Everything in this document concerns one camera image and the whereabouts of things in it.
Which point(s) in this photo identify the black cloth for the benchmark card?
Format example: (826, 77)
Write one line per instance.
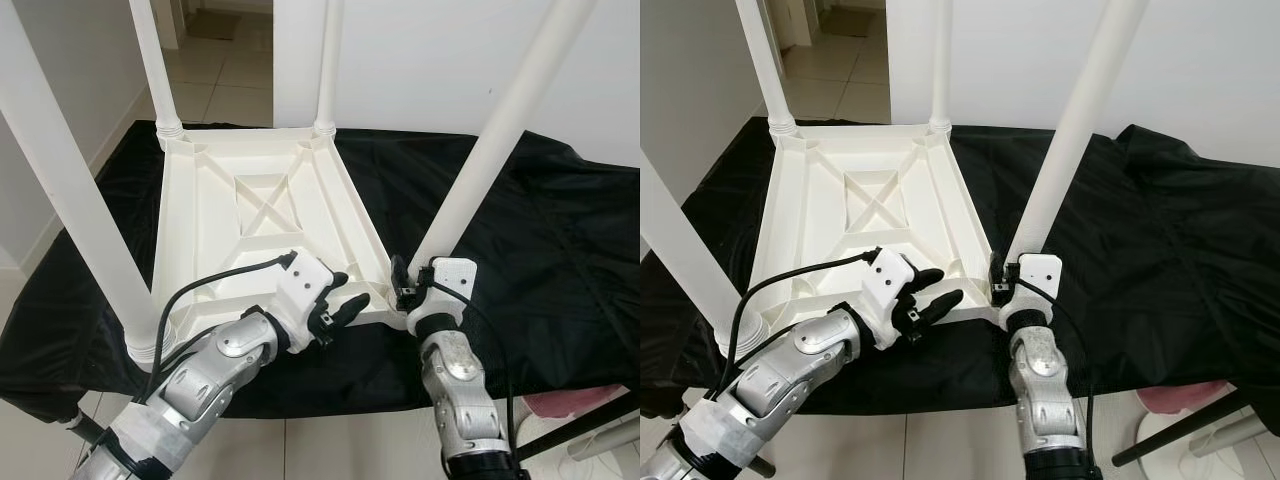
(560, 300)
(1180, 300)

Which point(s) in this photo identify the white door frame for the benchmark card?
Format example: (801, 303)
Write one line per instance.
(172, 20)
(800, 18)

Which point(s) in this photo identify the black stand leg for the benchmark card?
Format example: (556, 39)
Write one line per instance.
(90, 428)
(760, 465)

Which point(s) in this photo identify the black pole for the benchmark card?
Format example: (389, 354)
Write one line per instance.
(585, 425)
(1200, 425)

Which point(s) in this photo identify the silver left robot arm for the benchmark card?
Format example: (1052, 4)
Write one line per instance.
(780, 375)
(200, 380)

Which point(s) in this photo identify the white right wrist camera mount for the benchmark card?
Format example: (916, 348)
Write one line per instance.
(450, 280)
(1038, 275)

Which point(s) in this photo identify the white plastic table top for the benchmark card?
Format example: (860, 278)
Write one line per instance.
(820, 230)
(200, 230)

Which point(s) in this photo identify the pink cushion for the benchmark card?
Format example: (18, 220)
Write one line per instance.
(1185, 397)
(570, 405)

